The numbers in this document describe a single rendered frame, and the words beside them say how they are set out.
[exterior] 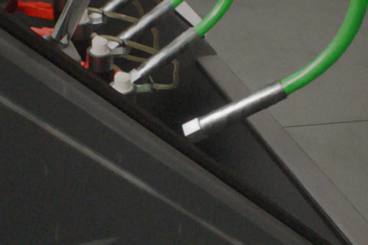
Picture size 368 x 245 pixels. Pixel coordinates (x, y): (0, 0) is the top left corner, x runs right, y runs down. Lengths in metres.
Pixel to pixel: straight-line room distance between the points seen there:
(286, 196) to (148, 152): 0.61
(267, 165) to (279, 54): 2.37
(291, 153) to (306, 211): 0.08
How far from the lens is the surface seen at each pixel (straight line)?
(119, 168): 0.29
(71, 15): 0.29
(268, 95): 0.60
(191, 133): 0.61
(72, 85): 0.27
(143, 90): 0.70
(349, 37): 0.58
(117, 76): 0.69
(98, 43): 0.75
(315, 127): 2.77
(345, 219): 0.81
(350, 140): 2.74
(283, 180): 0.89
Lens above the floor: 1.45
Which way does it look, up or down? 33 degrees down
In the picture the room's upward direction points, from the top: 5 degrees clockwise
